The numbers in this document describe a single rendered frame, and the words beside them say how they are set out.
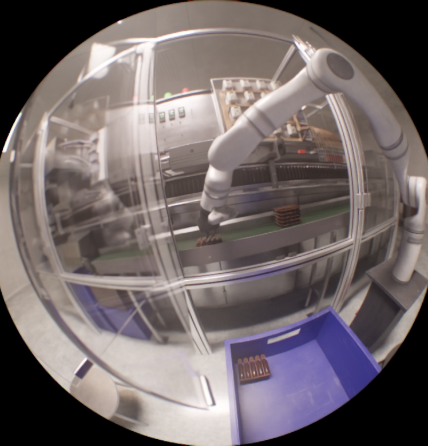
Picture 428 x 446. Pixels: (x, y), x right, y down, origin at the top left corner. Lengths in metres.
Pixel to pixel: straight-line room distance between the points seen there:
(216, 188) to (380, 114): 0.43
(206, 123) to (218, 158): 0.82
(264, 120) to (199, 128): 0.83
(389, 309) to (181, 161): 0.96
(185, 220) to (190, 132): 0.64
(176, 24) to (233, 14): 0.55
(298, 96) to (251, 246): 0.47
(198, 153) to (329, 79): 0.52
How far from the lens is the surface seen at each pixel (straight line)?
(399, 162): 0.44
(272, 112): 0.29
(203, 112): 1.15
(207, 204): 0.39
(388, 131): 0.39
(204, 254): 0.52
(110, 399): 0.79
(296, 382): 0.67
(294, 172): 0.75
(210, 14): 1.95
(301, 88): 0.35
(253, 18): 2.06
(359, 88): 0.34
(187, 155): 0.61
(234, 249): 0.51
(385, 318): 0.65
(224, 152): 0.28
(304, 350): 0.72
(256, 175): 0.67
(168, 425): 0.93
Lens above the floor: 0.86
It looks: 12 degrees down
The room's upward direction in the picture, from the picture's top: 10 degrees counter-clockwise
